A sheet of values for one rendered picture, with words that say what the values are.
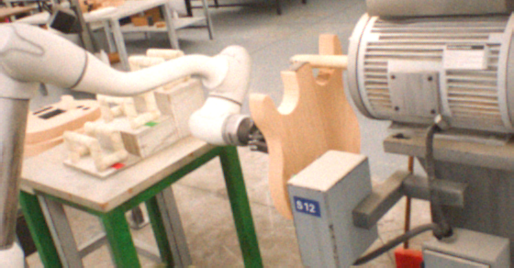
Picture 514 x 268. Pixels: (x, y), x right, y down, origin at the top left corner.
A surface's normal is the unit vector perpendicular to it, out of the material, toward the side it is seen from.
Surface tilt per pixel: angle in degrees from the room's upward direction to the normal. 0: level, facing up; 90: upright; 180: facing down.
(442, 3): 90
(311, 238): 90
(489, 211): 90
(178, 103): 90
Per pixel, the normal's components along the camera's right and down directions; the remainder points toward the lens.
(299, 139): 0.76, 0.11
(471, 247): -0.18, -0.92
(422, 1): -0.64, 0.39
